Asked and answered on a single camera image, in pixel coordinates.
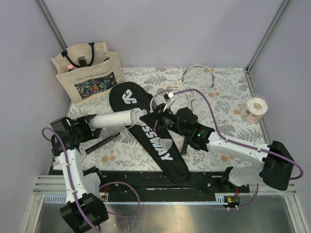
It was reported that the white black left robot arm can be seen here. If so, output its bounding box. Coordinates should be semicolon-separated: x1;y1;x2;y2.
51;115;108;233

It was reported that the white racket near bag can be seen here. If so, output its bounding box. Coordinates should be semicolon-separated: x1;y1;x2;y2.
85;89;191;154

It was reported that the aluminium frame rail front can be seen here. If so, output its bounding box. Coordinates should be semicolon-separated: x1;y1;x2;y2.
31;176;298;209

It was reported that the aluminium frame post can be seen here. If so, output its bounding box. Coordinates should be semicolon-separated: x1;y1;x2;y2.
35;0;67;50
246;0;292;73

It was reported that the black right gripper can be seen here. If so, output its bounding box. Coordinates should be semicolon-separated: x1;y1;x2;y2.
140;103;189;138

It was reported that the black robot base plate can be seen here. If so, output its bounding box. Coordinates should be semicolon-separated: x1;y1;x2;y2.
48;166;251;203

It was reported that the black Crossway racket bag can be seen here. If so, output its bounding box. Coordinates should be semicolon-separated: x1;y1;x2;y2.
109;82;190;183

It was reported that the beige floral tote bag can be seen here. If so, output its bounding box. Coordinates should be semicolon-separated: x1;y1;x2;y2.
52;42;125;106

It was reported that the white shuttlecock tube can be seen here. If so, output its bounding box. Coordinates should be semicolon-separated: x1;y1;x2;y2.
90;109;133;129

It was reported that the aluminium frame post left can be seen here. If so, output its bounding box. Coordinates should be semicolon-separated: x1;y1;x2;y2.
35;0;67;50

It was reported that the wrapped toilet paper roll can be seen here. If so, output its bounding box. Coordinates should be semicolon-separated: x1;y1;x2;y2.
240;96;268;124

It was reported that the white racket far right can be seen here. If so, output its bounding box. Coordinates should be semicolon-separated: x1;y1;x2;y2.
180;64;216;156

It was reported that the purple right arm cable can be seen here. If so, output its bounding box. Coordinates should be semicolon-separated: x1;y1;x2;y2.
173;88;304;212

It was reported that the aluminium frame post right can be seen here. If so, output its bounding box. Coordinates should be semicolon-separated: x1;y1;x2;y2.
246;0;292;73

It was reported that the dark bottle in tote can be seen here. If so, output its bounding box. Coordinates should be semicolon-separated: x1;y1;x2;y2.
78;56;88;67

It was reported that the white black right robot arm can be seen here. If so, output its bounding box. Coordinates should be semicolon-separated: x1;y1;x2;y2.
140;107;294;192

